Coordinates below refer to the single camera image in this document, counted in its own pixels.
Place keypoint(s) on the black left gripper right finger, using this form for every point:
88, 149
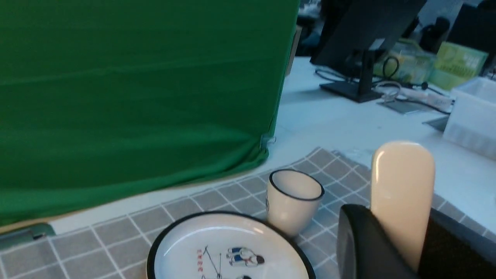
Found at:
453, 251

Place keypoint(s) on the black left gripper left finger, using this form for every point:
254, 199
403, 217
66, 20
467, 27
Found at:
364, 251

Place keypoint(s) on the plain white spoon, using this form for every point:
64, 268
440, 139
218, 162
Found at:
402, 188

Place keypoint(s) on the black-rimmed white cup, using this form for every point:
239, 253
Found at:
292, 199

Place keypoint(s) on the illustrated black-rimmed plate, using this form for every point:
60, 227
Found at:
225, 245

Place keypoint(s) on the white plastic storage box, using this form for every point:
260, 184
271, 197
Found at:
472, 121

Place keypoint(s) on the metal backdrop clip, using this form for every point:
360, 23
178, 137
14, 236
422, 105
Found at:
266, 140

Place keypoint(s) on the green packaged box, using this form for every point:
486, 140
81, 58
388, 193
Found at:
455, 64

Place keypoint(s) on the black computer monitor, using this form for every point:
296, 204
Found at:
355, 35

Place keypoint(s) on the grey checked tablecloth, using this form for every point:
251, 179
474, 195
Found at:
118, 248

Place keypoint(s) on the green backdrop cloth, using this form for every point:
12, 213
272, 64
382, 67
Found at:
106, 99

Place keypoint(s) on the grey metal bar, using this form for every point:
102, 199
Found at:
25, 235

